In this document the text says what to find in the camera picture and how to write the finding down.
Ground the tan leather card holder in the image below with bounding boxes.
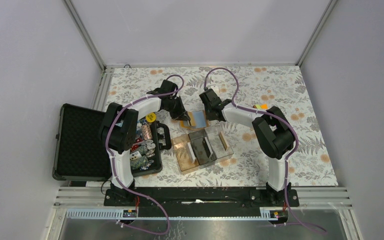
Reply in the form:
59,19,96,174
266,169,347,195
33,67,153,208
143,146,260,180
188,110,210,130

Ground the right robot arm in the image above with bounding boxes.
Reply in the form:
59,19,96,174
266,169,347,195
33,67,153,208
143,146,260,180
199,88,298,206

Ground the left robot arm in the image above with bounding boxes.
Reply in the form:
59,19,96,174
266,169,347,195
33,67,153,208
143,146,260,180
98,79,190,206

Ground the clear transparent card box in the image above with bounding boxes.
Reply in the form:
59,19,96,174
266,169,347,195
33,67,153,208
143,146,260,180
204,125,234,162

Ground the smoky black card box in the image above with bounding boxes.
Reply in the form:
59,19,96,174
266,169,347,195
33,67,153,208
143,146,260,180
188,129,216,167

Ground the amber transparent card box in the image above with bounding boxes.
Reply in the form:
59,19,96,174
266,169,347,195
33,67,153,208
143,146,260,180
171,134,200,175

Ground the white card stack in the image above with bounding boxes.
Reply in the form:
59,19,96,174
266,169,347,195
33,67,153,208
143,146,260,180
186,142,196,164

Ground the black card stack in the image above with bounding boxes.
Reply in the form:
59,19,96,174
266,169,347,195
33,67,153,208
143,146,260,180
202,137,212,158

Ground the floral table mat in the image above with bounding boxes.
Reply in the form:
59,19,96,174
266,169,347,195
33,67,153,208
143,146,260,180
95,66,338,187

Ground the yellow big blind button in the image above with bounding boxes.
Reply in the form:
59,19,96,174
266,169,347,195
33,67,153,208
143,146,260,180
145,112,157,123

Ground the toy brick stack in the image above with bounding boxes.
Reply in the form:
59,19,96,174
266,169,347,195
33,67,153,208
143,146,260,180
253,104,269,110

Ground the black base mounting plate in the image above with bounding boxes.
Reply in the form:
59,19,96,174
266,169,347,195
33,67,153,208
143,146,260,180
103,187,300,218

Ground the black poker chip case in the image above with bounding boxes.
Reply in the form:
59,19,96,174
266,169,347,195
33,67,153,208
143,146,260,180
52,103,172,182

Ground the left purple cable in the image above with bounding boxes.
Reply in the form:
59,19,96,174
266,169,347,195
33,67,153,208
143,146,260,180
104,74,185,236

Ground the purple cable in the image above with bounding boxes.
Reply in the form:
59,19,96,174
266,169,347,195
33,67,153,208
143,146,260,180
204,67,329,236
104,74,185,236

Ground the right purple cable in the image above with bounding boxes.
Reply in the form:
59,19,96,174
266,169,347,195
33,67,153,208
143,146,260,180
204,67,329,236

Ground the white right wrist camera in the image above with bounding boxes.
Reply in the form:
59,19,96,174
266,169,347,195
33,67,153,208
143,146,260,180
208,84,220,95

